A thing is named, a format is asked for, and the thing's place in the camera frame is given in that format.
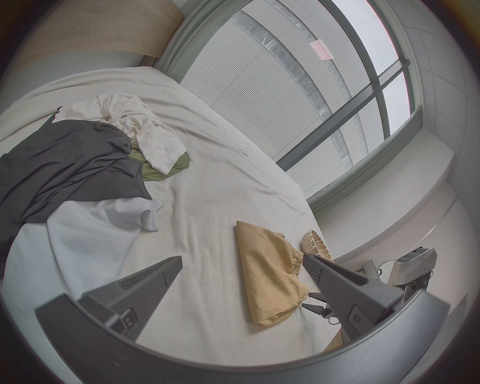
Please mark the green garment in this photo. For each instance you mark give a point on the green garment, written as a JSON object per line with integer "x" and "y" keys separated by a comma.
{"x": 150, "y": 172}

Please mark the black garment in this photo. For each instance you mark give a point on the black garment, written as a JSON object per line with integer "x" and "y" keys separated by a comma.
{"x": 75, "y": 168}

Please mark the bed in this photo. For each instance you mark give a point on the bed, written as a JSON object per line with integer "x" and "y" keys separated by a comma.
{"x": 210, "y": 187}

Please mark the blue-green curtain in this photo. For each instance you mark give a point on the blue-green curtain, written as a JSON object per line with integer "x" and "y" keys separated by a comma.
{"x": 180, "y": 37}

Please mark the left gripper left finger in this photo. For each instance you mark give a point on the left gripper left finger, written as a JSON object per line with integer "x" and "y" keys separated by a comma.
{"x": 138, "y": 296}

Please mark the pale blue garment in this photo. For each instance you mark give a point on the pale blue garment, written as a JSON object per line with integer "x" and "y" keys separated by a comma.
{"x": 93, "y": 240}

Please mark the white garment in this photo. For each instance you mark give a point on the white garment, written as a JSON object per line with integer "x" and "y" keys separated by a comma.
{"x": 150, "y": 138}

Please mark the round woven basket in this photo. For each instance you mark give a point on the round woven basket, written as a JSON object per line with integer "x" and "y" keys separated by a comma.
{"x": 317, "y": 245}

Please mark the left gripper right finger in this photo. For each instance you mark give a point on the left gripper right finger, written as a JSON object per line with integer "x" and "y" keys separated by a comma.
{"x": 348, "y": 296}

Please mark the window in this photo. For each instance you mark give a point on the window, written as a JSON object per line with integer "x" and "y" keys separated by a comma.
{"x": 262, "y": 75}

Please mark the tan shorts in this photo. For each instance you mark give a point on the tan shorts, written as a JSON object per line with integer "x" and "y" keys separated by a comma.
{"x": 266, "y": 270}

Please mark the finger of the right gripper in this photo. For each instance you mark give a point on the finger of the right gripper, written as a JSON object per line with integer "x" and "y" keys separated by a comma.
{"x": 317, "y": 309}
{"x": 318, "y": 297}

